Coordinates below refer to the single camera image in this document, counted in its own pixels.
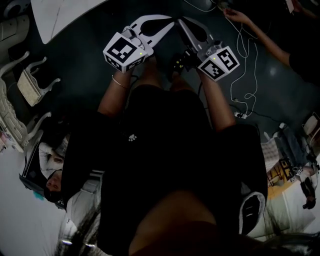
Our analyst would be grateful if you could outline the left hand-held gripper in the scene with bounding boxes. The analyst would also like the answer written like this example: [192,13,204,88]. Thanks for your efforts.
[102,14,176,74]

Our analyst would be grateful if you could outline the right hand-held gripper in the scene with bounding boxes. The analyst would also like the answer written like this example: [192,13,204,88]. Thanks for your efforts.
[175,16,240,82]

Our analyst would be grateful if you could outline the person's right forearm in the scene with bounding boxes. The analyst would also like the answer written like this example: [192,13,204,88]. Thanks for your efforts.
[197,69,237,132]

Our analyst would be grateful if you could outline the person's left forearm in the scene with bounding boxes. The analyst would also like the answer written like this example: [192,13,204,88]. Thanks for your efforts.
[97,69,132,119]

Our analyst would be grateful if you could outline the person's right black clog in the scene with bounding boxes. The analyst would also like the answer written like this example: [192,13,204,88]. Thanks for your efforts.
[167,53,187,81]

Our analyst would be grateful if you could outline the person's left leg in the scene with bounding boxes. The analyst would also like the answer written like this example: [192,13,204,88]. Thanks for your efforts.
[138,56,164,89]

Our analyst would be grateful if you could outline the person's leg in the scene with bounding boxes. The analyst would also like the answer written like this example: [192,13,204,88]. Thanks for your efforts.
[171,72,195,92]
[138,56,164,89]

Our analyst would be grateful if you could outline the person's right leg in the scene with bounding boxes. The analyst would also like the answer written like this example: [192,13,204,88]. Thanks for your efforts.
[171,72,195,92]

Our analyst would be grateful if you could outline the person's black shorts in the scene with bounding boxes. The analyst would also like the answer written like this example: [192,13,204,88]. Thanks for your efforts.
[126,83,213,131]

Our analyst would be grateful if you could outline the white marble table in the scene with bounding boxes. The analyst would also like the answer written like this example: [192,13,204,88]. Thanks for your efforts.
[29,0,111,45]

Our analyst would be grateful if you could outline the ornate white cushioned stool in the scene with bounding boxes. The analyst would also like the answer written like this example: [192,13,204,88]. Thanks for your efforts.
[16,51,62,108]

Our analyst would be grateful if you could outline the person's black shirt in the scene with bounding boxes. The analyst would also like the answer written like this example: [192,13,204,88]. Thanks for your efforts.
[61,109,268,253]

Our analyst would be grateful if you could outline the white black round appliance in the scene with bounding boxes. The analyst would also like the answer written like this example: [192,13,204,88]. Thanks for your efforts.
[3,0,31,15]

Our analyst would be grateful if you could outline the cream curved cabinet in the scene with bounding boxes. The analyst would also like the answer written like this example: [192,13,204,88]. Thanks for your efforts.
[0,14,31,51]

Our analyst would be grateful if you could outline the checked cloth covered table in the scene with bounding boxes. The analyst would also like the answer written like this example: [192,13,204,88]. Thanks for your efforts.
[261,139,281,174]

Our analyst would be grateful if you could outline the ornate white dressing table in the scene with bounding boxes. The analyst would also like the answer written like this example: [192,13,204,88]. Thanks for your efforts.
[0,51,52,154]

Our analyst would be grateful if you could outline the person's face and neck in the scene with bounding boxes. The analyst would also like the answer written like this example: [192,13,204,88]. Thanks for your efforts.
[128,189,266,256]

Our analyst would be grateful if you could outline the gold bracelet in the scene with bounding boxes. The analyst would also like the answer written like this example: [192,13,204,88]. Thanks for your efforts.
[111,74,130,90]

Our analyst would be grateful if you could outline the white cable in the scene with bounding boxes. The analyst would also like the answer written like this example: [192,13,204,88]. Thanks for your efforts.
[183,0,259,119]

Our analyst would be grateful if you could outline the black cable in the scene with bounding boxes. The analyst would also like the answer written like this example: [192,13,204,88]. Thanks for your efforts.
[228,103,286,126]

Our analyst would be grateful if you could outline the black lattice frame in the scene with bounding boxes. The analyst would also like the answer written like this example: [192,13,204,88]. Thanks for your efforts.
[266,157,295,184]

